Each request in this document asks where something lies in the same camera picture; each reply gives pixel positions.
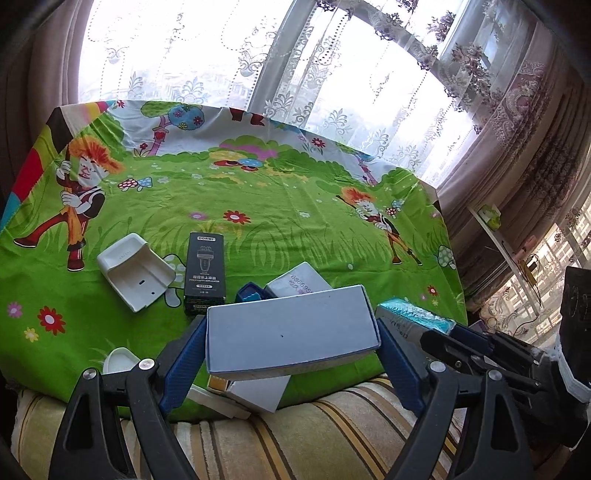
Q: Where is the striped plush blanket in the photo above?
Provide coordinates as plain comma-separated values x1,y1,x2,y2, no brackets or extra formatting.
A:
16,374,467,480

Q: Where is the white plastic holder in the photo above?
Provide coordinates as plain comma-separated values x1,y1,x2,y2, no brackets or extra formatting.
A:
97,233,177,313

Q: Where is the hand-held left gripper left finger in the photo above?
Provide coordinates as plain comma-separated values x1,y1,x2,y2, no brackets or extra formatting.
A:
48,315,208,480

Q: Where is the flat white box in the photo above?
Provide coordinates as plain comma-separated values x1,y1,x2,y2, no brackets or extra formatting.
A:
182,385,252,422

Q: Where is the teal white box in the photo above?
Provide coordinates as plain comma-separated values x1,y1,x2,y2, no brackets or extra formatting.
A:
375,298,458,337

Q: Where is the white plastic piece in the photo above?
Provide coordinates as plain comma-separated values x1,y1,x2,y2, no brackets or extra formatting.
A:
102,347,141,376

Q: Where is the green cartoon printed cloth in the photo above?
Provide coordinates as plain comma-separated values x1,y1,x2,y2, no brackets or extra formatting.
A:
0,99,469,423

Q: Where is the plain white box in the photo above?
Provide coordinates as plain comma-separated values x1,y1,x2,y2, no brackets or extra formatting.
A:
226,374,291,414

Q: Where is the grey blue cardboard box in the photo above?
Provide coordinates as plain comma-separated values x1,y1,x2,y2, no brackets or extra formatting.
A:
204,285,382,383

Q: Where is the plain pink curtain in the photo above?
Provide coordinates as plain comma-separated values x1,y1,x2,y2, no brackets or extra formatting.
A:
0,0,93,195

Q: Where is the small blue box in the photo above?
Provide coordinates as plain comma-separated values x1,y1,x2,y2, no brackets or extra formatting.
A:
236,281,269,304

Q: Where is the black tall box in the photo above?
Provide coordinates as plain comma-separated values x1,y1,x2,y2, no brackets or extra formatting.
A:
184,232,225,317

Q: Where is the white lace curtain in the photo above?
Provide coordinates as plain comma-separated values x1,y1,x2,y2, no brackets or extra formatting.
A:
78,0,555,185

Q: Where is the patterned pink curtain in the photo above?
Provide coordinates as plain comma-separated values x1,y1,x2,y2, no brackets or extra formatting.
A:
436,23,591,287

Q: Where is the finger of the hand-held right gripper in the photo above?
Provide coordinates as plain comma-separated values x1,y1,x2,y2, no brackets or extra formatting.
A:
454,324,555,366
420,331,555,393

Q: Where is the white box with printed digits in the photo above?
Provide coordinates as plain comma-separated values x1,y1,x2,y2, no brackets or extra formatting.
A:
264,262,333,298

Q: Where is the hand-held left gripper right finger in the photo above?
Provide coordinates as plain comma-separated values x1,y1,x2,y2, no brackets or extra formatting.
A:
376,318,548,480

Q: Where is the white wall shelf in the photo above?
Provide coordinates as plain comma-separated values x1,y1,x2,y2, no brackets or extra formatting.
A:
468,205,546,305

